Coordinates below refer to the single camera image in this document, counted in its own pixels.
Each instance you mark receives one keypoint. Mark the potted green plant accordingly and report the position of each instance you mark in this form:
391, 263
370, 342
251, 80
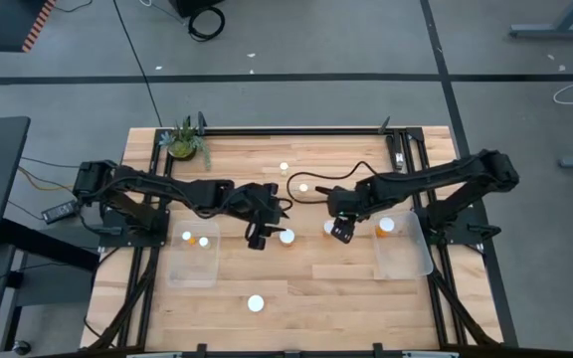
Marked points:
182, 146

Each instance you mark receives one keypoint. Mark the black power adapter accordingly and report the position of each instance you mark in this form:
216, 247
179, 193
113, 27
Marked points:
60, 211

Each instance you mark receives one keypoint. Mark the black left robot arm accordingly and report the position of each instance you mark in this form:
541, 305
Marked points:
167, 191

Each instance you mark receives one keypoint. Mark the black desk leg beam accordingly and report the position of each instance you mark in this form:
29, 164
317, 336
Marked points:
48, 243

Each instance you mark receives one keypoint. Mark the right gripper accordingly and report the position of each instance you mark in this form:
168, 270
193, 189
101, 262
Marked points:
347, 201

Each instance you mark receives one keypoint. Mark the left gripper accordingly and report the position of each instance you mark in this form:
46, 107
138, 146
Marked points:
256, 204

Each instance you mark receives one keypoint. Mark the black caster wheel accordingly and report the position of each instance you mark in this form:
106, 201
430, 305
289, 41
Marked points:
20, 347

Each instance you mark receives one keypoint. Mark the small orange pill bottle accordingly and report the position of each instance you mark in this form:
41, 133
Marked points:
203, 241
186, 235

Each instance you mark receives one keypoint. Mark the black floor box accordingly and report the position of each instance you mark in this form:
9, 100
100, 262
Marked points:
187, 6

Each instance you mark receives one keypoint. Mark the clear plastic bin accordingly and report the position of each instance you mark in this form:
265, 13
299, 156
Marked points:
401, 258
192, 268

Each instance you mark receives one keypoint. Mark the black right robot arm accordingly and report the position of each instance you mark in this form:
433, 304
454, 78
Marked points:
431, 176

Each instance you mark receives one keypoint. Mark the wide orange pill bottle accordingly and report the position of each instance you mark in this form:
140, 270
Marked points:
387, 224
287, 235
255, 303
327, 228

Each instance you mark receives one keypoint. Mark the black metal table frame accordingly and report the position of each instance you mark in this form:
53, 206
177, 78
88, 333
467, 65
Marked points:
291, 131

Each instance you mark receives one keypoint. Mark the small pale yellow pill bottle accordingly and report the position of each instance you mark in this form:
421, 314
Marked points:
284, 166
303, 188

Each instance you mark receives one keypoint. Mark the black mat orange striped border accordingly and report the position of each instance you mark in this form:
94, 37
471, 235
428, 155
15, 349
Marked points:
3, 25

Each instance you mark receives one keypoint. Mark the black silver bracket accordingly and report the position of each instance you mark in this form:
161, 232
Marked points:
399, 159

